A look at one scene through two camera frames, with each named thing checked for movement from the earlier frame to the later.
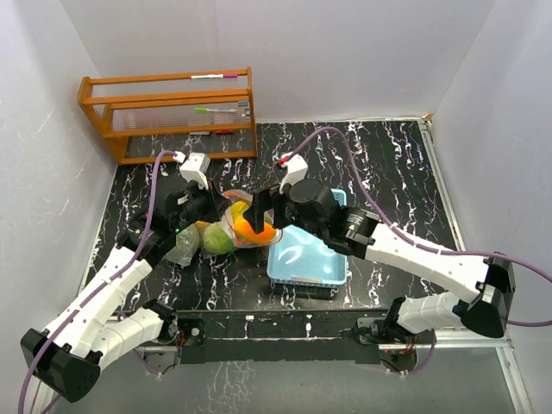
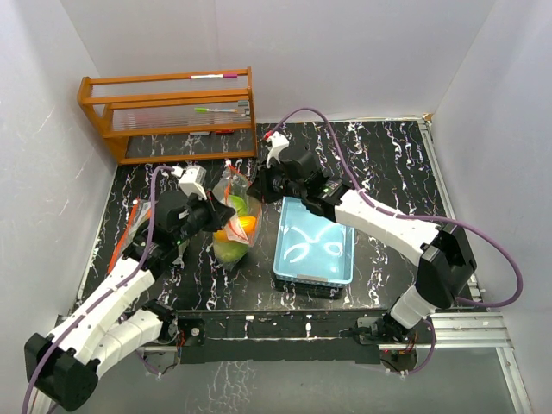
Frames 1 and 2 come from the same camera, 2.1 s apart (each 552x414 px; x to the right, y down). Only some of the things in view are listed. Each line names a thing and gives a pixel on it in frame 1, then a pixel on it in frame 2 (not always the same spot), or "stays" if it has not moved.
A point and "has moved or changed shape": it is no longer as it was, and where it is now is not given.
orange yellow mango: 244,232 has moved or changed shape
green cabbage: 216,241 to 228,251
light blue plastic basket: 303,256 stays
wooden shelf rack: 205,112 stays
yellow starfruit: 238,208 to 221,235
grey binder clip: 245,104 stays
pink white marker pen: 214,76 stays
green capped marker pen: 201,109 stays
